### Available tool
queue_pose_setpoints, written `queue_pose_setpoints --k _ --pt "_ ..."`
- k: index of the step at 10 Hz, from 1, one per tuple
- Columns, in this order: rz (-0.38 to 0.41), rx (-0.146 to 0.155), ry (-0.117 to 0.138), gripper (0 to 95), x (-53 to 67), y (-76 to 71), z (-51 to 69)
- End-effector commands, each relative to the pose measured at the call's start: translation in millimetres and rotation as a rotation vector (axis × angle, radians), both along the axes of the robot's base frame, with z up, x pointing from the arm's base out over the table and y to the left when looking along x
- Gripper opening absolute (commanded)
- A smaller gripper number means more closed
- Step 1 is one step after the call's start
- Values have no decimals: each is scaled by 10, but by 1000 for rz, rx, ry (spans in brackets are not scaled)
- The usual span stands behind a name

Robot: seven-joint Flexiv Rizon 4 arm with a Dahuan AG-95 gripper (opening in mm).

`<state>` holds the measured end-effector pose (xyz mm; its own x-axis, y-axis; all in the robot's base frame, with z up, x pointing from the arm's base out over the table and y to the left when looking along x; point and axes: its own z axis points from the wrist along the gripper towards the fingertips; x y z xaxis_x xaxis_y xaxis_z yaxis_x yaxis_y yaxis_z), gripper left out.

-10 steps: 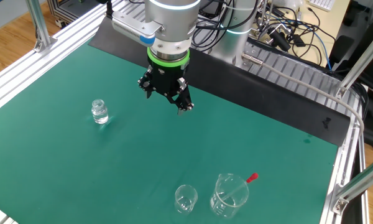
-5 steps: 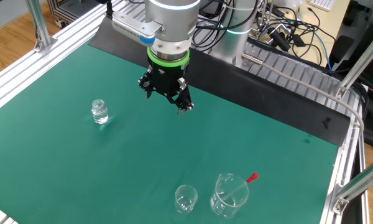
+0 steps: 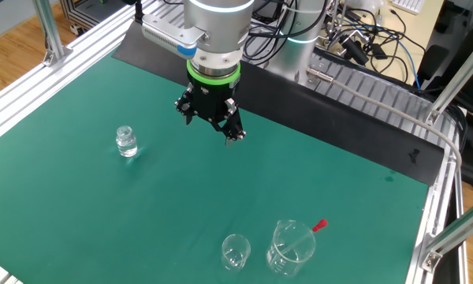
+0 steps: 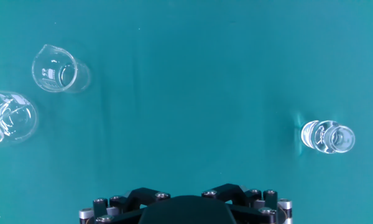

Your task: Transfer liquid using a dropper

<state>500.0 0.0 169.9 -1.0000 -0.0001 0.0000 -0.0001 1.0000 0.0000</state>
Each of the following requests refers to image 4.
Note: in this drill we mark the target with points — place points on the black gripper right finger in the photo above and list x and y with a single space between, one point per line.
251 202

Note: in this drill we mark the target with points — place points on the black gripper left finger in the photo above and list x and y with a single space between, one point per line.
124 202

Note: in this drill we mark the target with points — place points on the small clear glass bottle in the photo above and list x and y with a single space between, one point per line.
326 137

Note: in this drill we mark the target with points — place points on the green table mat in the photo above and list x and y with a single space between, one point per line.
186 93

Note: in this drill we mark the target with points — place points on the large glass beaker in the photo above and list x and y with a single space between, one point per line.
12 118

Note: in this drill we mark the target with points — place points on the small glass beaker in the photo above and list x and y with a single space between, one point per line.
54 70

